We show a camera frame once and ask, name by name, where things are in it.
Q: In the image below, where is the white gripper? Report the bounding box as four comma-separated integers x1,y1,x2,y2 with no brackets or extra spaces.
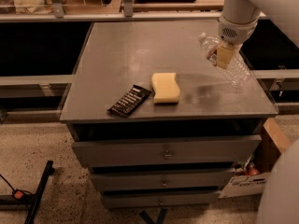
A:
217,16,258,69

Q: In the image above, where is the clear plastic water bottle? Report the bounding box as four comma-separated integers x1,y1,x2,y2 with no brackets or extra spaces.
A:
198,33,251,89

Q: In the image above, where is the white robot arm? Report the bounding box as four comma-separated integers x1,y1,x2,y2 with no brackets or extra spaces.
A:
218,0,299,224

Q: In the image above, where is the orange bottle in box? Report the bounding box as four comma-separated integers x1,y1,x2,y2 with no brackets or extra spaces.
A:
247,162,260,176

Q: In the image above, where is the yellow sponge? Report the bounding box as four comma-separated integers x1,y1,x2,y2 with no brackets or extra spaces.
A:
151,73,180,104

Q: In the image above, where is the black snack wrapper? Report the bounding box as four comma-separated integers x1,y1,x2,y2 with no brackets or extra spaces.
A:
107,85,151,118

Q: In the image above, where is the grey drawer cabinet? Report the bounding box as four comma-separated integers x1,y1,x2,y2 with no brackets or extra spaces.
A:
61,21,277,197

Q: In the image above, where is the top grey drawer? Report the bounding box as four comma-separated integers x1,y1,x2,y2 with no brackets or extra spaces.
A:
72,135,262,167

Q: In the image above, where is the grey drawer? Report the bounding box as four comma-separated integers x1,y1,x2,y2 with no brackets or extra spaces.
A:
101,190,221,209
72,135,262,167
91,169,233,192

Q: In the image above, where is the brown cardboard box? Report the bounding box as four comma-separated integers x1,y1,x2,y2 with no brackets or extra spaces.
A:
220,119,291,198

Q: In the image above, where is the middle grey drawer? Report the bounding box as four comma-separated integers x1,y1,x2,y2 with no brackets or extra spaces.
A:
91,169,233,192

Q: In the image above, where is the bottom grey drawer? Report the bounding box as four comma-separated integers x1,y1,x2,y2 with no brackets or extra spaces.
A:
101,190,221,209

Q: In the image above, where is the black metal stand leg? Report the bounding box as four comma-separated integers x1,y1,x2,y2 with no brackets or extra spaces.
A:
24,161,55,224

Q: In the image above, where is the grey metal rail frame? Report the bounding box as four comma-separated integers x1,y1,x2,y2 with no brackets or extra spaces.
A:
0,0,269,24

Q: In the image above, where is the orange cable tag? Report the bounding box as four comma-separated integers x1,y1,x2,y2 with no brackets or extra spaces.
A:
12,189,24,200

